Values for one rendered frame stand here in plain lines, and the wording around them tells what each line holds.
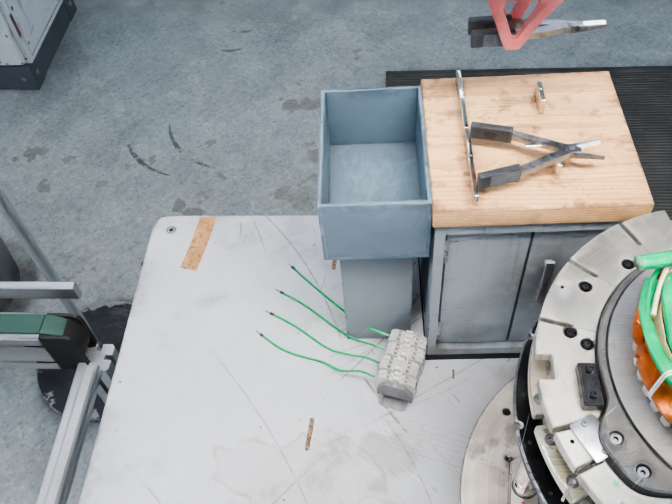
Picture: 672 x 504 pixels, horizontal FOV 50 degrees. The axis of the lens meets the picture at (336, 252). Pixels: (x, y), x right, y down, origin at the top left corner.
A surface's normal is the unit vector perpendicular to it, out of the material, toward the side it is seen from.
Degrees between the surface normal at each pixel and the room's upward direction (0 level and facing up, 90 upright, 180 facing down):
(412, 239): 90
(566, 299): 0
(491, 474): 0
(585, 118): 0
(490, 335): 90
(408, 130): 90
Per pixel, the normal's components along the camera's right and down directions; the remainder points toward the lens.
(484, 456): -0.07, -0.61
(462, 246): -0.01, 0.79
